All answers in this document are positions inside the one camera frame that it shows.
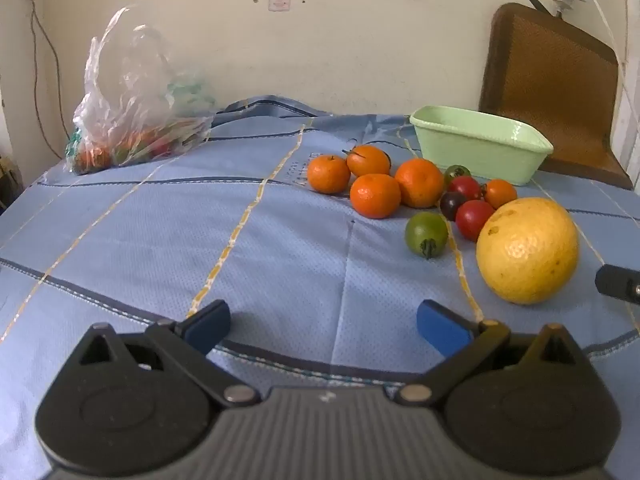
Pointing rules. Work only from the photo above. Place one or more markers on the red tomato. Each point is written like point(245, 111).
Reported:
point(474, 219)
point(465, 187)

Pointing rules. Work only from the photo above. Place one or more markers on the pink wall sticker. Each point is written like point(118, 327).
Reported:
point(280, 4)

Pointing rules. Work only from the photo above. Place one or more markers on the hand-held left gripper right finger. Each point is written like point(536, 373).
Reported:
point(442, 329)

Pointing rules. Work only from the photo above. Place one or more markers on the clear plastic bag of produce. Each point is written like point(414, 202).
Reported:
point(130, 110)

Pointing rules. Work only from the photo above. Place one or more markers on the short black tape strip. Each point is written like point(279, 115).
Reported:
point(537, 2)

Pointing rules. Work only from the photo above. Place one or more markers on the blue striped bedsheet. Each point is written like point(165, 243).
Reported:
point(150, 240)

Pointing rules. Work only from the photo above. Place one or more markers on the yellow grapefruit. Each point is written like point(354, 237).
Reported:
point(527, 250)

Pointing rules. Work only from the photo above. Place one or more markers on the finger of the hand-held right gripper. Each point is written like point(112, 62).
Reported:
point(619, 282)

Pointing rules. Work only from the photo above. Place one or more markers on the small green-red tomato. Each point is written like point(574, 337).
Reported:
point(457, 172)

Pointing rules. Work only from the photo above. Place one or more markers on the dark purple tomato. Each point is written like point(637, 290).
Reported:
point(451, 205)

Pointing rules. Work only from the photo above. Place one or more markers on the orange mandarin with stem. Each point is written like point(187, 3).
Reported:
point(368, 160)

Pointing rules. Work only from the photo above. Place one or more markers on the white door frame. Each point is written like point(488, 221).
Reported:
point(631, 110)

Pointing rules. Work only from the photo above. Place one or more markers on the light green plastic basket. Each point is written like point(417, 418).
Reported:
point(480, 157)

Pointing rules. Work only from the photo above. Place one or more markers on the green tomato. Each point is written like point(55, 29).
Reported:
point(426, 234)

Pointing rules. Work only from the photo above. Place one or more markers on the orange tomato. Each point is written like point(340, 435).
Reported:
point(500, 193)

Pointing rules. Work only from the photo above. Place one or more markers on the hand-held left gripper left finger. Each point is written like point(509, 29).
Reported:
point(207, 324)

